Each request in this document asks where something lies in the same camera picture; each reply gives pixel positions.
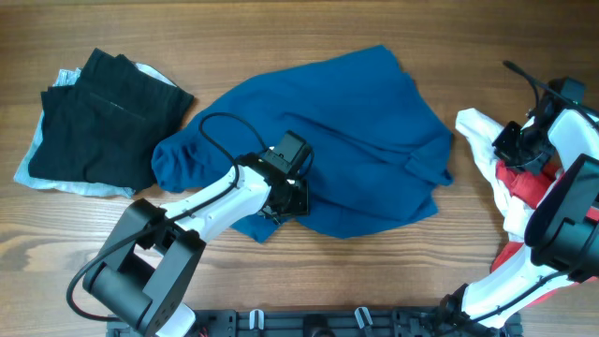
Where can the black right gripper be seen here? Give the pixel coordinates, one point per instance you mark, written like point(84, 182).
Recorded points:
point(507, 141)

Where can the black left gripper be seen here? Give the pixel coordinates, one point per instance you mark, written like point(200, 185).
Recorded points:
point(294, 199)

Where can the red and white garment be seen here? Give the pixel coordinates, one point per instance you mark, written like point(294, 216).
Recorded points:
point(496, 154)

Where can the blue polo shirt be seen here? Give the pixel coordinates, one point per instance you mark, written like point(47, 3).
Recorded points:
point(380, 151)

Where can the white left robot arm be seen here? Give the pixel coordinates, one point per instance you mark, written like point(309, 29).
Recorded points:
point(146, 264)

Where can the black folded shorts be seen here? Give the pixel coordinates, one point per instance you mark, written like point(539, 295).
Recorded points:
point(105, 126)

